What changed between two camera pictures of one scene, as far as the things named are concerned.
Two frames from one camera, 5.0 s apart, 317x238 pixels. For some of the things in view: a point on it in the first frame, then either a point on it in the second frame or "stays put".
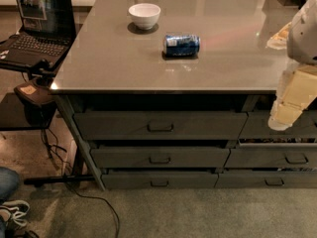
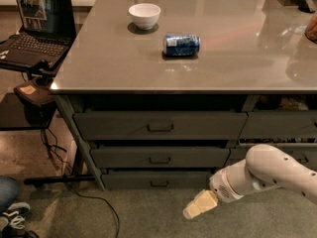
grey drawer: (160, 125) stays put
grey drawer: (256, 126) stays put
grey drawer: (159, 179) stays put
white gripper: (304, 37) to (220, 186)
